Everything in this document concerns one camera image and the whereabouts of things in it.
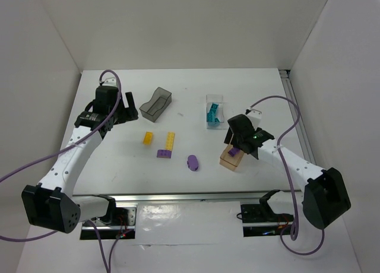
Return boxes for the long yellow lego plate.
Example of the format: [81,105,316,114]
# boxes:
[165,132,175,151]

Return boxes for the yellow 2x4 lego brick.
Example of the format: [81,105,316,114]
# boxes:
[142,132,153,145]

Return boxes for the purple 2x4 lego brick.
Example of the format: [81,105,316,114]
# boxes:
[228,147,240,157]

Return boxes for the purple cable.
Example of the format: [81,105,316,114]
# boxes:
[245,95,326,256]
[0,69,122,273]

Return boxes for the purple sloped lego brick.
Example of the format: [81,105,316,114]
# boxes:
[156,150,172,159]

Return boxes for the orange transparent container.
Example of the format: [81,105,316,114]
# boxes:
[219,144,245,172]

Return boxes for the purple rounded lego brick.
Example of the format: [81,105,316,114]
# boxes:
[187,155,199,172]

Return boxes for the clear transparent container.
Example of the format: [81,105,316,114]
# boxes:
[206,94,226,130]

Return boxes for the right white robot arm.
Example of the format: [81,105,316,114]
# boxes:
[224,114,351,230]

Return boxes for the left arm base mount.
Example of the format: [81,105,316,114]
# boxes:
[92,205,137,240]

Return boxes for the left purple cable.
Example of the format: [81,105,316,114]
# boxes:
[0,69,122,273]

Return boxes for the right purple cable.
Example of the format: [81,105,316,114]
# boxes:
[245,95,326,256]

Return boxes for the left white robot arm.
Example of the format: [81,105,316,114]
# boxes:
[21,75,138,233]

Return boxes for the teal 2x4 lego brick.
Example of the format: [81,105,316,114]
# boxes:
[207,103,219,119]

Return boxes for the dark grey transparent container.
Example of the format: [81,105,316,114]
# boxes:
[140,87,172,122]

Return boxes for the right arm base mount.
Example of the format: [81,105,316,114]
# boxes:
[236,190,294,237]

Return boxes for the aluminium rail frame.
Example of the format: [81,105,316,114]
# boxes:
[69,69,327,202]

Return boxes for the small teal lego brick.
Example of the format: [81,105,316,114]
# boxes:
[207,117,220,128]

